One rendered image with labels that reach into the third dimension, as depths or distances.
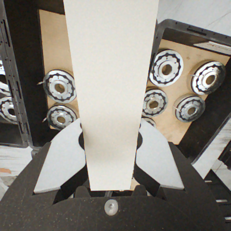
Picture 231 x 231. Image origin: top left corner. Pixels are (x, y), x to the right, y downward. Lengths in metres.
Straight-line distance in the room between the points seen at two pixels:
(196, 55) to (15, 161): 1.09
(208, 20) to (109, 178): 0.61
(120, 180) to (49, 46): 0.38
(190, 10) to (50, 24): 0.46
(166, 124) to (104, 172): 0.38
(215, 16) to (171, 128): 0.44
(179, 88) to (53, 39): 0.42
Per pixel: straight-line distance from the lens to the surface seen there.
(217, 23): 0.65
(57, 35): 0.40
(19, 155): 0.94
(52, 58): 0.41
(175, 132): 0.54
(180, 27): 0.31
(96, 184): 0.20
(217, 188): 2.03
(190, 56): 0.44
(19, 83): 0.35
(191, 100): 0.46
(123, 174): 0.18
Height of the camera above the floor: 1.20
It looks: 61 degrees down
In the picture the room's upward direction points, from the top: 176 degrees clockwise
